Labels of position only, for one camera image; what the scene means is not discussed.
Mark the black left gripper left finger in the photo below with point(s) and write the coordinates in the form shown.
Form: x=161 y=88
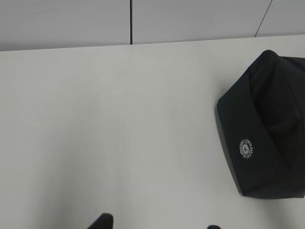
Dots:
x=104 y=221

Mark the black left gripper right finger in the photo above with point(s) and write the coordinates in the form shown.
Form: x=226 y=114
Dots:
x=213 y=227

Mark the dark blue lunch bag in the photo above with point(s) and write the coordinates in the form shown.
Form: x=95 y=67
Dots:
x=262 y=117

